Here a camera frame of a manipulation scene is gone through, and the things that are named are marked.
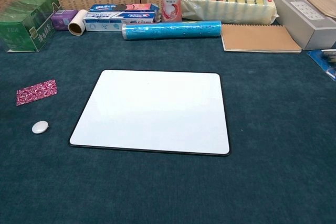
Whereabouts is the yellow sponge multipack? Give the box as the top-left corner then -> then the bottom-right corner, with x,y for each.
181,0 -> 279,26

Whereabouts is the white paper roll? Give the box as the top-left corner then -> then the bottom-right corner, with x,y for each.
68,9 -> 88,36

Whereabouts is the purple small box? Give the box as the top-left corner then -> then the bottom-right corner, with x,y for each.
50,9 -> 79,31

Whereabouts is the beige woven fan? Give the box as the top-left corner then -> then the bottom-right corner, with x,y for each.
303,0 -> 336,18

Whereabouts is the blue blister package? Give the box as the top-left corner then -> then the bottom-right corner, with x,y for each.
306,49 -> 336,82

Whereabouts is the blue plastic wrapped roll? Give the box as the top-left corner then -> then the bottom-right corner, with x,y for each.
121,20 -> 223,41

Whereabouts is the white oval pebble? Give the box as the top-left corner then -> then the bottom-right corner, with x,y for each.
31,120 -> 49,135

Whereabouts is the white rectangular board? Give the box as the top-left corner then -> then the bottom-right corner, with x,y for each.
68,69 -> 231,157

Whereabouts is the grey rectangular box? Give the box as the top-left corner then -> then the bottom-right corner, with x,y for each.
272,0 -> 336,51

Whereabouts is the green tea box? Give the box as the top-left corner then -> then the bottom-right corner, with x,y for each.
0,0 -> 61,53

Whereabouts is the brown spiral notebook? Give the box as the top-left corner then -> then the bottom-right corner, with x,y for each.
220,23 -> 302,54

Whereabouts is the blue white toothpaste box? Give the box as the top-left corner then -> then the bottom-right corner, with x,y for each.
83,11 -> 158,32

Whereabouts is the blue pink cookie box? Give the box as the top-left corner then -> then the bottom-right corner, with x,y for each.
89,3 -> 161,22

